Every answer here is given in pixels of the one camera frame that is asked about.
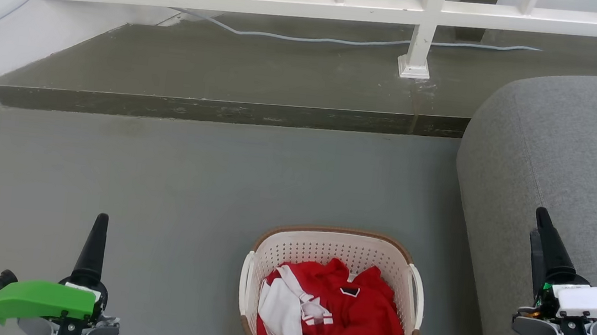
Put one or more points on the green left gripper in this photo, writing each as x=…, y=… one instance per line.
x=40, y=298

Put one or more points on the white plastic laundry basket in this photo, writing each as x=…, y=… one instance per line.
x=323, y=248

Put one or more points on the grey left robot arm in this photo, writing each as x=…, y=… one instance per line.
x=92, y=332

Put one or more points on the grey fabric sofa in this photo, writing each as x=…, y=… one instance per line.
x=583, y=153

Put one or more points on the red shirt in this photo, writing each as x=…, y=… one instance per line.
x=366, y=319

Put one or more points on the white garment with red stripes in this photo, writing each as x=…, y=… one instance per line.
x=278, y=309

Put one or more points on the white railing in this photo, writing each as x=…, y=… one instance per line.
x=238, y=1

